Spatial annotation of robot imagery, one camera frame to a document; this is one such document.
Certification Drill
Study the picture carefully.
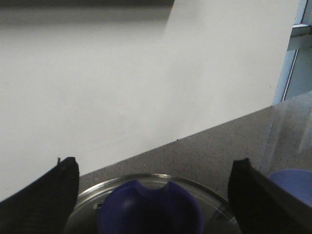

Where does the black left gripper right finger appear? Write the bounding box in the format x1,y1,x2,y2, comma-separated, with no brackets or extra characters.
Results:
228,158,312,234

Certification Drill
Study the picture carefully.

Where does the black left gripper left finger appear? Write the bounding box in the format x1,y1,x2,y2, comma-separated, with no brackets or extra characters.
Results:
0,157,79,234

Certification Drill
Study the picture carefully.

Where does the glass lid with blue knob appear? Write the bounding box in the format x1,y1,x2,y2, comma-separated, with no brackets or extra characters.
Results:
64,174,240,234

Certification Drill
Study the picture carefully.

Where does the light blue plastic bowl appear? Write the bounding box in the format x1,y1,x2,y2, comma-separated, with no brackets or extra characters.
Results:
268,169,312,207

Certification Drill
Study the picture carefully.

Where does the window frame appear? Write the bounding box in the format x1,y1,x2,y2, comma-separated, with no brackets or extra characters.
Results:
273,0,312,104

